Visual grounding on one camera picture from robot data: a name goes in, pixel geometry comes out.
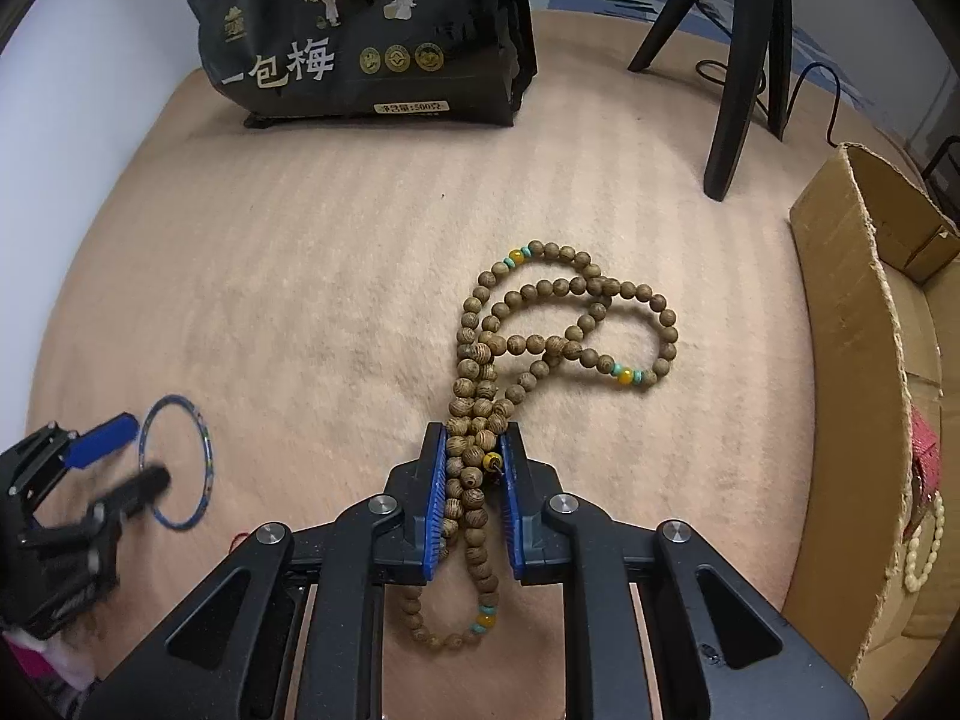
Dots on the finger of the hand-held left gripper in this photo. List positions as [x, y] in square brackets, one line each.
[101, 440]
[142, 486]

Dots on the black snack bag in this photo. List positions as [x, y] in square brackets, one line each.
[360, 22]

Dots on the black tripod stand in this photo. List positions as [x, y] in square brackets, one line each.
[739, 75]

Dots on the cardboard box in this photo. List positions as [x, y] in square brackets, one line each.
[847, 360]

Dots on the pink cloth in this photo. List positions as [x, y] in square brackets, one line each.
[37, 671]

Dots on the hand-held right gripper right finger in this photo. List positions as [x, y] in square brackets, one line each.
[516, 517]

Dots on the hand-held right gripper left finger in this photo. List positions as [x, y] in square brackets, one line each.
[433, 510]

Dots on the thin blue bangle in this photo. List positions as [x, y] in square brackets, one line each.
[205, 444]

